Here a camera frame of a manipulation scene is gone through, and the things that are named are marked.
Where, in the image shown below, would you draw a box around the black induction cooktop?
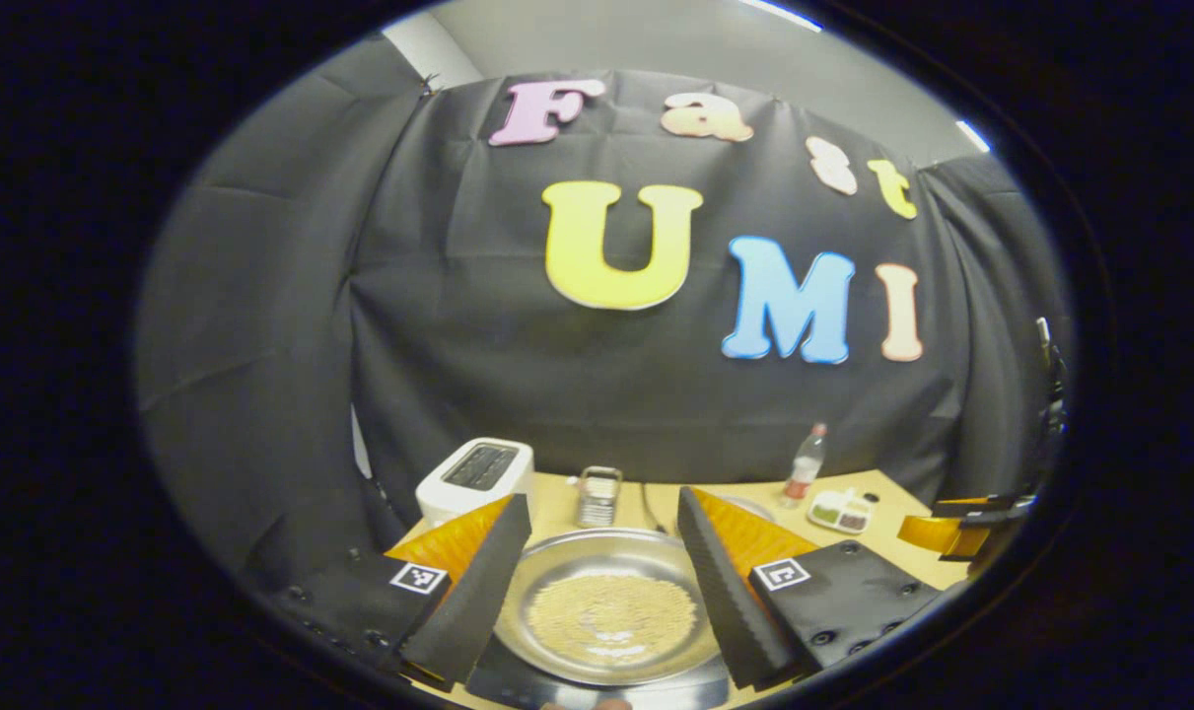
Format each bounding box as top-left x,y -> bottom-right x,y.
465,631 -> 731,710

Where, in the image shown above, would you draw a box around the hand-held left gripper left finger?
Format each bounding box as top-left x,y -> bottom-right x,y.
276,493 -> 533,691

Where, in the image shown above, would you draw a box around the dark metal stand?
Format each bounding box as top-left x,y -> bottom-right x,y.
1035,316 -> 1069,435

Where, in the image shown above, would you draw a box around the white divided bean tray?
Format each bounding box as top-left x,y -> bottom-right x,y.
807,487 -> 880,535

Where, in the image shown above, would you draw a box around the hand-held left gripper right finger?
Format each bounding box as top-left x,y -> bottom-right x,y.
677,485 -> 943,691

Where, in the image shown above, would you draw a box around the clear water bottle red label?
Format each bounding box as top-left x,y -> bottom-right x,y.
782,423 -> 828,510

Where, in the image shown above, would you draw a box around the metal wire rack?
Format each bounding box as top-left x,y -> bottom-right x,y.
577,465 -> 624,530

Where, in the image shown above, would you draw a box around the steel pot with black handle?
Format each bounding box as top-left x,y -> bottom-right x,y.
493,528 -> 726,688

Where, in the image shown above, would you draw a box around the pile of yellow soybeans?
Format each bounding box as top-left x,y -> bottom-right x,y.
526,574 -> 698,667

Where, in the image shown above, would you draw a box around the white toaster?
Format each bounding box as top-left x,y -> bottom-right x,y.
416,437 -> 535,529

